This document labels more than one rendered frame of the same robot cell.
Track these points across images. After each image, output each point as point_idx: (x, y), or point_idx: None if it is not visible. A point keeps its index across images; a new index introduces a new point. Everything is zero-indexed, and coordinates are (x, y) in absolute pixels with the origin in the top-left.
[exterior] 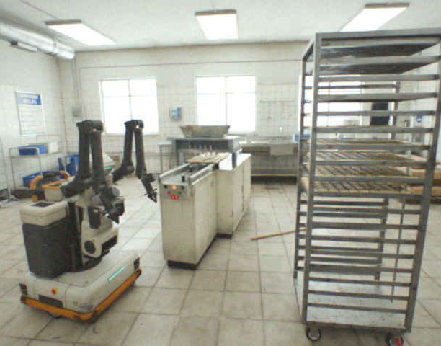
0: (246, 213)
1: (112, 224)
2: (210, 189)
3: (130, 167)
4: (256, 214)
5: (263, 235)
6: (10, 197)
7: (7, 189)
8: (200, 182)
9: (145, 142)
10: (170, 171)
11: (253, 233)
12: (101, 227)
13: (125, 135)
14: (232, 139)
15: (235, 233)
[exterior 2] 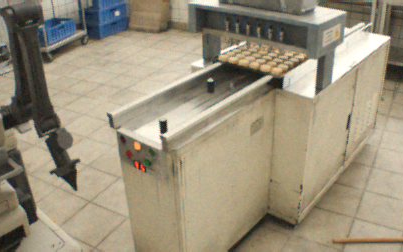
0: (356, 161)
1: (16, 204)
2: (246, 141)
3: (30, 105)
4: (375, 169)
5: (363, 234)
6: (10, 57)
7: (6, 47)
8: (207, 137)
9: None
10: (150, 96)
11: (345, 223)
12: None
13: (9, 40)
14: (317, 26)
15: (309, 214)
